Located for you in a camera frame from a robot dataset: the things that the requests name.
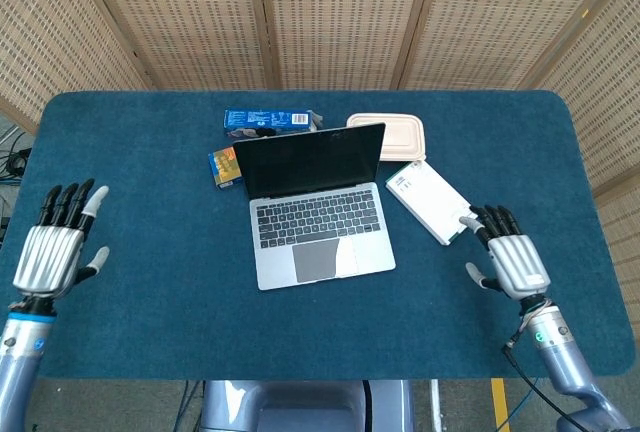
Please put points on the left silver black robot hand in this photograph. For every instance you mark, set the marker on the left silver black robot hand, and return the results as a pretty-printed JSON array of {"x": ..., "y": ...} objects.
[{"x": 47, "y": 257}]

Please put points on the beige lidded food container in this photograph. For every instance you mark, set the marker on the beige lidded food container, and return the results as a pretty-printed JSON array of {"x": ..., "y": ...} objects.
[{"x": 405, "y": 139}]

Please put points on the yellow floor tape strip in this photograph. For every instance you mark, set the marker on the yellow floor tape strip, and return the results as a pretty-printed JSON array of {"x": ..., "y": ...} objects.
[{"x": 500, "y": 407}]

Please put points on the small orange blue carton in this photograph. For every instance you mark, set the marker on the small orange blue carton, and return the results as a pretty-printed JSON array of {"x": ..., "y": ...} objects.
[{"x": 225, "y": 169}]

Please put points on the white green box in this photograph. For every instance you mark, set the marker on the white green box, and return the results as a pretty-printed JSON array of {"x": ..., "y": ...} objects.
[{"x": 430, "y": 197}]

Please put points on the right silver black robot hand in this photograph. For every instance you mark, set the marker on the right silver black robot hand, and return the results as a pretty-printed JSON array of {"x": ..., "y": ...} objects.
[{"x": 517, "y": 264}]

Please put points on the blue-grey robot torso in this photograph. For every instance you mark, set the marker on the blue-grey robot torso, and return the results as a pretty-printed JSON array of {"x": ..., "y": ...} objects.
[{"x": 310, "y": 407}]

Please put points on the teal table mat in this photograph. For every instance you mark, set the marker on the teal table mat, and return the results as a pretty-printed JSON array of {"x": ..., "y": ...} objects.
[{"x": 150, "y": 252}]

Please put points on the blue cookie box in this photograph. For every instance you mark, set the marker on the blue cookie box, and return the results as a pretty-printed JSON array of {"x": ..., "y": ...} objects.
[{"x": 260, "y": 119}]

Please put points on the grey laptop computer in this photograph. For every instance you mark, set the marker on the grey laptop computer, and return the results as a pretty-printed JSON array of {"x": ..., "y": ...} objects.
[{"x": 320, "y": 217}]

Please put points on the woven folding screen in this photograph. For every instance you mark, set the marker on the woven folding screen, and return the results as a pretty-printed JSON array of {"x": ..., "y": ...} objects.
[{"x": 340, "y": 17}]

